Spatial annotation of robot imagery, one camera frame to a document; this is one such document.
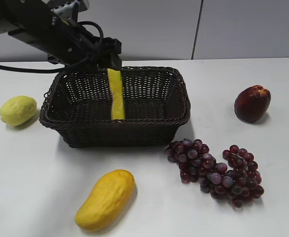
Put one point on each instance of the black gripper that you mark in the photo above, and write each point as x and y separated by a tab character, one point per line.
70	42

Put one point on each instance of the yellow-green banana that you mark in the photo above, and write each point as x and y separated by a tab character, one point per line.
116	88

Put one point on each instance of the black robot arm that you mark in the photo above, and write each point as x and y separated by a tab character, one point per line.
65	9

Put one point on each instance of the dark woven wicker basket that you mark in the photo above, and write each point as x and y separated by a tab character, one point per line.
78	107

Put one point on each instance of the pale green lemon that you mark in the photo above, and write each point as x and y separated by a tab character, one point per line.
18	110

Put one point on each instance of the yellow mango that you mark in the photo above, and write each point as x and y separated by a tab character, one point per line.
106	201

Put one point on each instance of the dark red apple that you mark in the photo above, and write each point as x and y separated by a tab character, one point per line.
252	103

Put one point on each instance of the purple grape bunch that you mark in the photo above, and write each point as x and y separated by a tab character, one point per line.
237	179

